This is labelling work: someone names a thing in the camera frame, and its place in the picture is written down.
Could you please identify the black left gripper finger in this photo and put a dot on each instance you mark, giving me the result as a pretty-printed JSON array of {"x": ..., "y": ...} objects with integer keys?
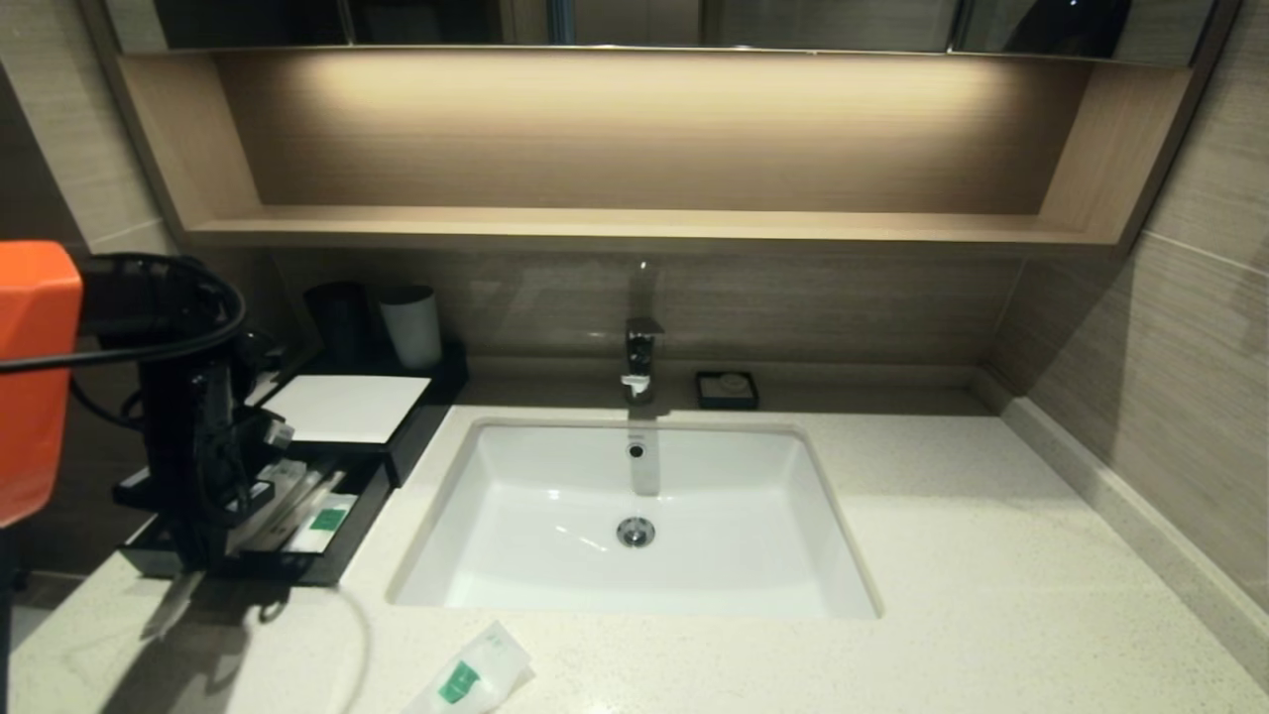
[
  {"x": 183, "y": 540},
  {"x": 220, "y": 531}
]

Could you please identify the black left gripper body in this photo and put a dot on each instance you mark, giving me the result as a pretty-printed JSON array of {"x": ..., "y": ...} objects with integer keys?
[{"x": 198, "y": 446}]

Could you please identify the black pull-out drawer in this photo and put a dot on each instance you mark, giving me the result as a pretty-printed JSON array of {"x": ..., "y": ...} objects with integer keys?
[{"x": 297, "y": 572}]

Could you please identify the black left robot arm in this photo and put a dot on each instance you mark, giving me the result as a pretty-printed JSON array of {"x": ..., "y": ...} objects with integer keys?
[{"x": 40, "y": 377}]

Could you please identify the long white stick packet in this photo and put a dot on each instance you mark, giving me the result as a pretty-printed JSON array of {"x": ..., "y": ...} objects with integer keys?
[
  {"x": 322, "y": 488},
  {"x": 297, "y": 506}
]

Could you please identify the flat white green-label sachet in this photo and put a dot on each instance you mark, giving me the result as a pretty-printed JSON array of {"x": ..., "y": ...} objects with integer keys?
[{"x": 329, "y": 520}]

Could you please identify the black cup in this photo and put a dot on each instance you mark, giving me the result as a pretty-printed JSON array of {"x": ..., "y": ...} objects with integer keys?
[{"x": 340, "y": 319}]

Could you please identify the grey cup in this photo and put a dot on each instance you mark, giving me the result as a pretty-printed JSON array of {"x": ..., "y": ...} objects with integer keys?
[{"x": 412, "y": 329}]

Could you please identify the small square frosted packet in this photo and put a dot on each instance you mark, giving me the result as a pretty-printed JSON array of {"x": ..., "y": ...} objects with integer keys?
[{"x": 461, "y": 679}]

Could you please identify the white sink basin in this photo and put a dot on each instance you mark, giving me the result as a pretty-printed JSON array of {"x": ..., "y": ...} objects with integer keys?
[{"x": 535, "y": 516}]

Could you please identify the chrome sink drain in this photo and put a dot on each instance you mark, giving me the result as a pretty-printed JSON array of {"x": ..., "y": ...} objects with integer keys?
[{"x": 635, "y": 533}]

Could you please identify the chrome faucet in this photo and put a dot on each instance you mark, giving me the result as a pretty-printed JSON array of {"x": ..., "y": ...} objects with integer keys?
[{"x": 641, "y": 355}]

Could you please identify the black soap dish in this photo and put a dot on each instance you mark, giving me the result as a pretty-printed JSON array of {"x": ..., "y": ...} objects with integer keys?
[{"x": 706, "y": 401}]

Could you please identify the round white soap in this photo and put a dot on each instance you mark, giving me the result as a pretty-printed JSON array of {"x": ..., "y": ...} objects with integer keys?
[{"x": 732, "y": 383}]

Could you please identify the mirror cabinet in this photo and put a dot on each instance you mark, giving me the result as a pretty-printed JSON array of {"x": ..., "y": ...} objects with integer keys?
[{"x": 793, "y": 22}]

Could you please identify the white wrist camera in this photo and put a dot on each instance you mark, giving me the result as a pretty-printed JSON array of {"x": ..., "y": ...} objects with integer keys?
[{"x": 278, "y": 431}]

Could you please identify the wooden wall niche shelf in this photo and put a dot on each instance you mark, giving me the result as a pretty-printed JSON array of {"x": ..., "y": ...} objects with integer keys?
[{"x": 634, "y": 134}]

